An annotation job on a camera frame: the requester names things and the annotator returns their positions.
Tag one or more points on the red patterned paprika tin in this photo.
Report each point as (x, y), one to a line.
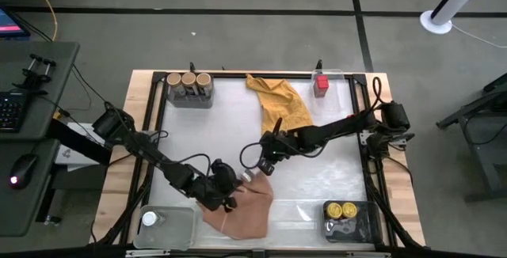
(321, 86)

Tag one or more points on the dark grey plastic bin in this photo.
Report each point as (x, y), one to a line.
(190, 103)

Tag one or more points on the screen with pink display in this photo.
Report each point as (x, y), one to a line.
(10, 26)

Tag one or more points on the yellow-lid dark spice tin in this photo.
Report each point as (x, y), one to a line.
(349, 209)
(334, 210)

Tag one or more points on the mustard yellow cloth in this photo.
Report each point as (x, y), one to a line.
(281, 99)

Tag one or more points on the black desk clamp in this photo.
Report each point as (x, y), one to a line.
(35, 76)

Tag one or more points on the clear plastic bin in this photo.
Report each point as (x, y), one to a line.
(334, 99)

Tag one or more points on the pink woven cloth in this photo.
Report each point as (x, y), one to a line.
(249, 214)

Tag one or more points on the white-lid glass spice jar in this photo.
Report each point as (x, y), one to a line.
(149, 218)
(247, 176)

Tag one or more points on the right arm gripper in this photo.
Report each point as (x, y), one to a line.
(279, 145)

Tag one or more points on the black aluminium table frame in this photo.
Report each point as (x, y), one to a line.
(229, 74)

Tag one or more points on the white pole with round base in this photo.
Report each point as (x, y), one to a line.
(435, 22)

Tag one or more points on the cork-lid glass spice jar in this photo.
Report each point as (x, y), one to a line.
(204, 79)
(174, 79)
(189, 78)

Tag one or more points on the black plastic tray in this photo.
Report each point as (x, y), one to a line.
(356, 231)

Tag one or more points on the white box with logo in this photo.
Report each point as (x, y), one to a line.
(67, 156)

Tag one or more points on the black keyboard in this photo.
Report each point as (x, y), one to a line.
(10, 111)

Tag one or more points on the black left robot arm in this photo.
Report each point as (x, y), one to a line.
(158, 159)

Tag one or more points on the dark side table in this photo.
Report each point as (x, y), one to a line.
(487, 139)

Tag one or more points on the white translucent plastic bin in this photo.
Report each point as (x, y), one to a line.
(178, 230)

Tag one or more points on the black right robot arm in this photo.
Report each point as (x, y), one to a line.
(336, 129)

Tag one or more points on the black computer mouse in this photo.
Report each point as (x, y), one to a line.
(24, 169)

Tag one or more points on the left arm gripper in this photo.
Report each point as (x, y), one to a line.
(218, 188)

